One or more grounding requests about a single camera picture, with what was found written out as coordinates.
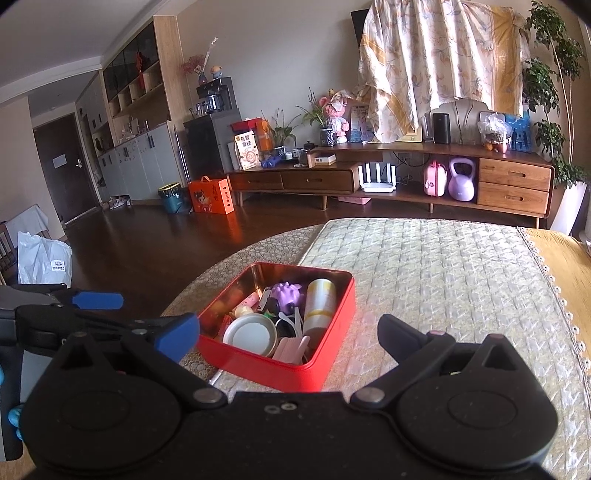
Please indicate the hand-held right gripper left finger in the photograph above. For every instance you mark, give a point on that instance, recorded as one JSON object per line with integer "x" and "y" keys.
{"x": 178, "y": 337}

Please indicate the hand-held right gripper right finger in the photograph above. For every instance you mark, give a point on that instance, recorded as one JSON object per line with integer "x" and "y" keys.
{"x": 397, "y": 339}

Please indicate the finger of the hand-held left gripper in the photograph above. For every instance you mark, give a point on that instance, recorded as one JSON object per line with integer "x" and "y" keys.
{"x": 99, "y": 301}
{"x": 55, "y": 323}

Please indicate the round tape roll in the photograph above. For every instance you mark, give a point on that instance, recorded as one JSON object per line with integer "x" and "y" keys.
{"x": 249, "y": 334}

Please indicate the pink yellow tube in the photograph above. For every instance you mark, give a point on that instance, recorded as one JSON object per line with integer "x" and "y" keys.
{"x": 247, "y": 304}

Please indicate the white yellow pill bottle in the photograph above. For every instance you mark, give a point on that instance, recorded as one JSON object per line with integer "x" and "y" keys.
{"x": 318, "y": 304}

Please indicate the red tin box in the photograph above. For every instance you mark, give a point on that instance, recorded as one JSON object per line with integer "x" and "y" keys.
{"x": 277, "y": 374}

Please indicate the pink eraser block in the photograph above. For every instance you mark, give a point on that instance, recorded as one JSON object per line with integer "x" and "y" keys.
{"x": 291, "y": 348}

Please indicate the white sunglasses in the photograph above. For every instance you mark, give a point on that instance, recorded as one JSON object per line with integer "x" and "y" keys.
{"x": 288, "y": 323}

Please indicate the purple spiky toy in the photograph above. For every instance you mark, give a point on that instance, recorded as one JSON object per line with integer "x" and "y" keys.
{"x": 286, "y": 297}

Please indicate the person's left hand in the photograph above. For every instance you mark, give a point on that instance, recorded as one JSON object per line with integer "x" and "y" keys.
{"x": 16, "y": 422}

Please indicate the white plastic bag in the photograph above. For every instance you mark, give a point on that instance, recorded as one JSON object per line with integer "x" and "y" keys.
{"x": 44, "y": 261}

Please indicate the cream quilted table mat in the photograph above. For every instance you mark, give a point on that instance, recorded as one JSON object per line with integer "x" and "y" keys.
{"x": 438, "y": 277}

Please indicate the pair of shoes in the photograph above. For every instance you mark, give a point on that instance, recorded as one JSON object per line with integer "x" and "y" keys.
{"x": 120, "y": 201}

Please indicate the white cloth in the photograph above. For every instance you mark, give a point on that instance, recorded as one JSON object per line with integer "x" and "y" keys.
{"x": 27, "y": 221}

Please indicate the teal bucket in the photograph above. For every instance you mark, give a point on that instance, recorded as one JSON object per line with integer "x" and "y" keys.
{"x": 174, "y": 198}

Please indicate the brown door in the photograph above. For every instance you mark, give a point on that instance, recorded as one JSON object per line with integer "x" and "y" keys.
{"x": 64, "y": 170}

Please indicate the orange gift box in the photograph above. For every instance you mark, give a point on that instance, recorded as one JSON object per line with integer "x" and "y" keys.
{"x": 211, "y": 196}

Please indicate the pink case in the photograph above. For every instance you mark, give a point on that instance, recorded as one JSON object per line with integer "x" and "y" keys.
{"x": 435, "y": 182}

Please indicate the white router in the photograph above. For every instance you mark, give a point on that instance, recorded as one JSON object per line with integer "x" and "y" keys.
{"x": 378, "y": 177}

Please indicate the purple kettlebell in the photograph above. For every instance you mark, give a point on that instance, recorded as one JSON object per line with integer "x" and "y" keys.
{"x": 461, "y": 184}

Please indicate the black mini fridge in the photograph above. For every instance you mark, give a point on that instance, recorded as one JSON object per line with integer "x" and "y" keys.
{"x": 207, "y": 147}

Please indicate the yellow bamboo table mat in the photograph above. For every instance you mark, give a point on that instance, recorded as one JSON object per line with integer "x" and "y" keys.
{"x": 568, "y": 258}

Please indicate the wooden TV cabinet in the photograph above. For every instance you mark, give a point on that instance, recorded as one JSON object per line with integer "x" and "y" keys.
{"x": 512, "y": 184}

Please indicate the small white box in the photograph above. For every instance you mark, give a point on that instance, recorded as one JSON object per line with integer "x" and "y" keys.
{"x": 322, "y": 160}

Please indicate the cereal box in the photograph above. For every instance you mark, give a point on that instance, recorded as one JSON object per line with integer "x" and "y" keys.
{"x": 248, "y": 151}

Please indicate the blue toy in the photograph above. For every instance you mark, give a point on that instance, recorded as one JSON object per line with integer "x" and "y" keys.
{"x": 271, "y": 161}

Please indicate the potted plant patterned pot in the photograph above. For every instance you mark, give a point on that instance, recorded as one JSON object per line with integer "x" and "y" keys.
{"x": 327, "y": 136}

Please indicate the black speaker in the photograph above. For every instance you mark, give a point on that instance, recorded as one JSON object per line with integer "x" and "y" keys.
{"x": 441, "y": 128}

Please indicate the white planter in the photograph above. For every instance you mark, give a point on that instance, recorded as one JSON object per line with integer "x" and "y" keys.
{"x": 569, "y": 207}

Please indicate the blue framed picture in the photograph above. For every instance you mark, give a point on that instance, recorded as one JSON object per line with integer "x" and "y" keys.
{"x": 360, "y": 123}

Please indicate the red orange gift bag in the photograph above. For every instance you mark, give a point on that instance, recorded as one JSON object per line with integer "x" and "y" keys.
{"x": 254, "y": 131}

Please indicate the leafy potted plant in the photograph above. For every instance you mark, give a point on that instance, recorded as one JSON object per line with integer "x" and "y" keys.
{"x": 280, "y": 138}

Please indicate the clear bag of snacks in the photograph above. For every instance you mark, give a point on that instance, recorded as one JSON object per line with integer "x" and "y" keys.
{"x": 493, "y": 134}

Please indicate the pink doll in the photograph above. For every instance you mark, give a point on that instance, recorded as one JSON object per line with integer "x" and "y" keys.
{"x": 339, "y": 115}

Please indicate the cream scalloped stand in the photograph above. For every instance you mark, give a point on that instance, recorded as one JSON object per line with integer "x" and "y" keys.
{"x": 466, "y": 115}

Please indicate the black coffee machine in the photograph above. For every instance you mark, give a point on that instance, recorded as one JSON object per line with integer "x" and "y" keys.
{"x": 217, "y": 94}

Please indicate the vase with dried flowers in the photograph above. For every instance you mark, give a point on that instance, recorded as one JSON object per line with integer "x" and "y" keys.
{"x": 199, "y": 69}

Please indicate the small figurine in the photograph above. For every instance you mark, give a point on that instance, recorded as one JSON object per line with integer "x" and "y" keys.
{"x": 217, "y": 72}

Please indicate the floral cloth cover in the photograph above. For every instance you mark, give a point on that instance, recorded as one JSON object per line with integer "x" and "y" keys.
{"x": 438, "y": 60}

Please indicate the tall green potted tree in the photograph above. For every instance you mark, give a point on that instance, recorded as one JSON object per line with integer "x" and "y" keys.
{"x": 549, "y": 92}

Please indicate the black television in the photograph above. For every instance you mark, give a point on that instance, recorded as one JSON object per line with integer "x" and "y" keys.
{"x": 358, "y": 23}

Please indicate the wooden wall cabinet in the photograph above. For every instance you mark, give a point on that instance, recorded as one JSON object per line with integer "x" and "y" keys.
{"x": 138, "y": 152}

